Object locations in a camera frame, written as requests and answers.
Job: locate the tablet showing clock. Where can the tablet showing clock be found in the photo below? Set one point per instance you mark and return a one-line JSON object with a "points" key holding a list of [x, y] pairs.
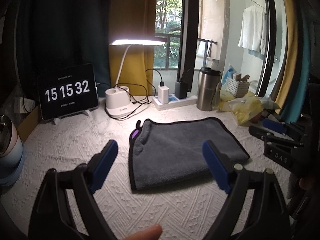
{"points": [[68, 91]]}

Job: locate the steel travel mug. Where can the steel travel mug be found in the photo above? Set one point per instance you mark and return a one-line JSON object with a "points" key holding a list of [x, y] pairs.
{"points": [[209, 86]]}

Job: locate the white desk lamp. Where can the white desk lamp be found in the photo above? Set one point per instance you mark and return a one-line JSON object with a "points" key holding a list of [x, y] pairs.
{"points": [[119, 102]]}

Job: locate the yellow curtain right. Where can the yellow curtain right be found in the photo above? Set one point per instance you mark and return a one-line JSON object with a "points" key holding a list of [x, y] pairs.
{"points": [[291, 53]]}

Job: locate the white charger plug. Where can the white charger plug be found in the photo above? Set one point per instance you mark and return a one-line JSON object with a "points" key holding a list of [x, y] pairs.
{"points": [[163, 94]]}

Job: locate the white round humidifier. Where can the white round humidifier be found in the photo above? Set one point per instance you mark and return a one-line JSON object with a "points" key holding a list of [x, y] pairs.
{"points": [[12, 153]]}

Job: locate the yellow plastic bag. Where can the yellow plastic bag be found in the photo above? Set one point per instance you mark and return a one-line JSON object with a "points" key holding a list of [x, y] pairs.
{"points": [[243, 109]]}

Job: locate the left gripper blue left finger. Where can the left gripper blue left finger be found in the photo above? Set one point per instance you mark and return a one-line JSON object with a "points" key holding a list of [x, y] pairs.
{"points": [[100, 165]]}

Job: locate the right hand thumb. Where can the right hand thumb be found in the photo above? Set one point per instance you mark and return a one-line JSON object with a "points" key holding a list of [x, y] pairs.
{"points": [[305, 184]]}

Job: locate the white textured tablecloth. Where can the white textured tablecloth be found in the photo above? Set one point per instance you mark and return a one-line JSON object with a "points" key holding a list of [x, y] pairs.
{"points": [[185, 210]]}

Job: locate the purple and grey towel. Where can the purple and grey towel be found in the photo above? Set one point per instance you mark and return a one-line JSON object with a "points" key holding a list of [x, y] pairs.
{"points": [[163, 154]]}

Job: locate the yellow curtain left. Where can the yellow curtain left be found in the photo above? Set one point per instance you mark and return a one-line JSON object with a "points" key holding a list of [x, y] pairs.
{"points": [[134, 19]]}

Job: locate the left hand thumb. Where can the left hand thumb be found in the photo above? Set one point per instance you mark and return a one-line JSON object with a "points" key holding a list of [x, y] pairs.
{"points": [[151, 233]]}

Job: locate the cardboard box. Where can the cardboard box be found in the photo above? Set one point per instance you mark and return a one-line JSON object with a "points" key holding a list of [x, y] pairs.
{"points": [[29, 124]]}

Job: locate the white plastic basket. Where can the white plastic basket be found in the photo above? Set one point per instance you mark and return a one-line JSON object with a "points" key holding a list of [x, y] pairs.
{"points": [[237, 88]]}

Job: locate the white power strip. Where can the white power strip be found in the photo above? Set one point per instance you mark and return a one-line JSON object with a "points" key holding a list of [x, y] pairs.
{"points": [[174, 102]]}

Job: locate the yellow curtain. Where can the yellow curtain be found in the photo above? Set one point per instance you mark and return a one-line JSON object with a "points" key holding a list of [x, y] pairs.
{"points": [[134, 19], [291, 53]]}

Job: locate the dark green curtain left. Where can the dark green curtain left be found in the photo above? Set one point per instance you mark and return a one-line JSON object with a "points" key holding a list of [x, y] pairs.
{"points": [[53, 36]]}

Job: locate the black charger block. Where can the black charger block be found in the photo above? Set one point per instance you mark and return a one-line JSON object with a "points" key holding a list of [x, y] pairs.
{"points": [[181, 89]]}

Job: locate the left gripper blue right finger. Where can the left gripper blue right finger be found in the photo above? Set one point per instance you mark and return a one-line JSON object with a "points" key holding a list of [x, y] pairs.
{"points": [[219, 165]]}

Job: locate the white hanging shirt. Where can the white hanging shirt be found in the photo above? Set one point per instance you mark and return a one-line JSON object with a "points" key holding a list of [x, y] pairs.
{"points": [[253, 30]]}

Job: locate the teal curtain right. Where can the teal curtain right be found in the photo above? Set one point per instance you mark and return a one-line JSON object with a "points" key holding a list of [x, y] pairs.
{"points": [[294, 103]]}

